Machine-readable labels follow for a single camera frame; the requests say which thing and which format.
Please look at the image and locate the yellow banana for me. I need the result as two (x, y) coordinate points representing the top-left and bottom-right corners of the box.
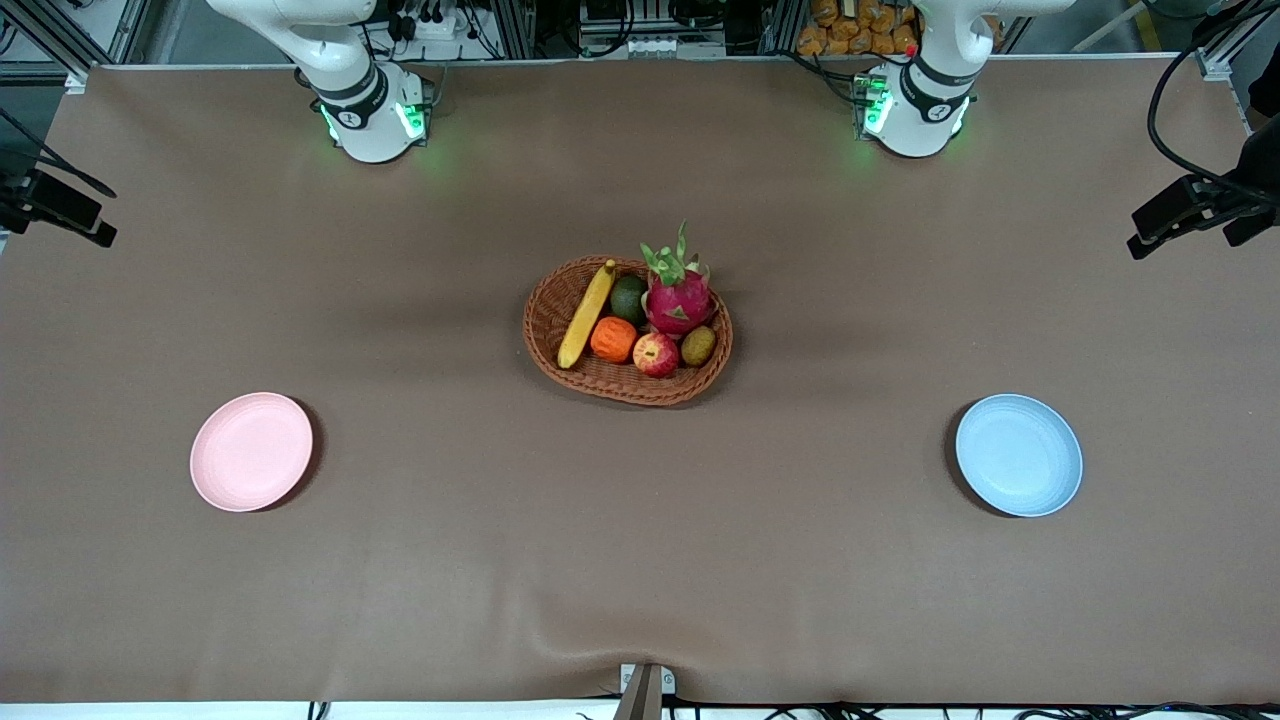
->
(557, 260), (618, 370)

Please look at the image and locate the red yellow apple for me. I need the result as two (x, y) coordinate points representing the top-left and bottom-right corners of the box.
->
(632, 332), (681, 379)

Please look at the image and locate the blue plate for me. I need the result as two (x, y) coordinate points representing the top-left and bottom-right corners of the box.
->
(955, 393), (1084, 518)

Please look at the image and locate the pink plate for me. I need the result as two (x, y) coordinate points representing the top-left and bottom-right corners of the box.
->
(189, 392), (314, 513)

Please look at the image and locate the bag of orange snacks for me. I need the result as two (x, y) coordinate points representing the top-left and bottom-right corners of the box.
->
(797, 0), (921, 57)

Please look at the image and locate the white power strip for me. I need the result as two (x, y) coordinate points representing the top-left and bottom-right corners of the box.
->
(385, 0), (486, 41)

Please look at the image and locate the pink dragon fruit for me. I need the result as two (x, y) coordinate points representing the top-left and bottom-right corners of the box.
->
(640, 221), (715, 337)

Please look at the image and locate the dark green avocado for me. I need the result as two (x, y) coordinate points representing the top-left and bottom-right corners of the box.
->
(610, 275), (649, 329)

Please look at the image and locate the brown wicker basket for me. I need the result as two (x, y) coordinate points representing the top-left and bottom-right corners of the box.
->
(522, 255), (734, 407)

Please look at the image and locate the orange fruit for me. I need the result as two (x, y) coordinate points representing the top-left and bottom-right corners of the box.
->
(590, 316), (638, 364)

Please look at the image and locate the brown table cloth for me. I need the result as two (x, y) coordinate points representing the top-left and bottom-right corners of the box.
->
(0, 55), (1280, 706)

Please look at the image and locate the grey metal table clamp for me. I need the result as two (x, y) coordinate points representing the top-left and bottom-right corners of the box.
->
(619, 663), (676, 720)

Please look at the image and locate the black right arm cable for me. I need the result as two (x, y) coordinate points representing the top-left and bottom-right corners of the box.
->
(0, 105), (118, 198)

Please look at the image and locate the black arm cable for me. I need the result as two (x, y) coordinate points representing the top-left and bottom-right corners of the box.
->
(0, 105), (118, 198)
(1147, 5), (1280, 196)

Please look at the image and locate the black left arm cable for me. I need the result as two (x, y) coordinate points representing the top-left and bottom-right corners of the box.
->
(1147, 5), (1280, 196)

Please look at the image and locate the aluminium frame profile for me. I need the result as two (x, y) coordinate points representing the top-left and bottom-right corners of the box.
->
(0, 0), (151, 86)
(1195, 0), (1263, 81)

